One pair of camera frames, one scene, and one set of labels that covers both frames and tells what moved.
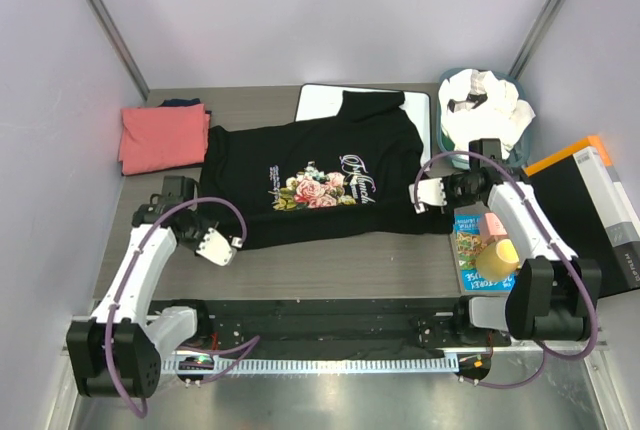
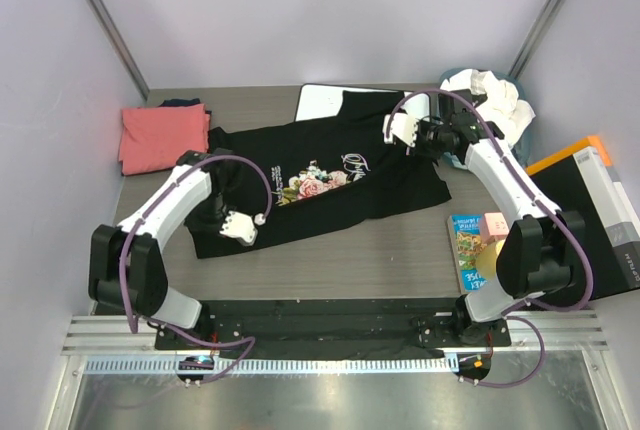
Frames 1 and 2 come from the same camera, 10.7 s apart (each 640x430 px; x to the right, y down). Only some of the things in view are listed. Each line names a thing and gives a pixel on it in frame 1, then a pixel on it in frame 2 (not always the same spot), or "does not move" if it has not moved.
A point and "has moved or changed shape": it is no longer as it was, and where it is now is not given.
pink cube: (491, 228) does not move
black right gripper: (447, 189) to (426, 135)
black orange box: (587, 206) does not move
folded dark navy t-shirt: (178, 102) does not move
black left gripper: (198, 232) to (213, 222)
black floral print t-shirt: (346, 172) has moved or changed shape
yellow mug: (498, 259) does not move
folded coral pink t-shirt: (163, 136) does not move
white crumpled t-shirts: (478, 104) does not move
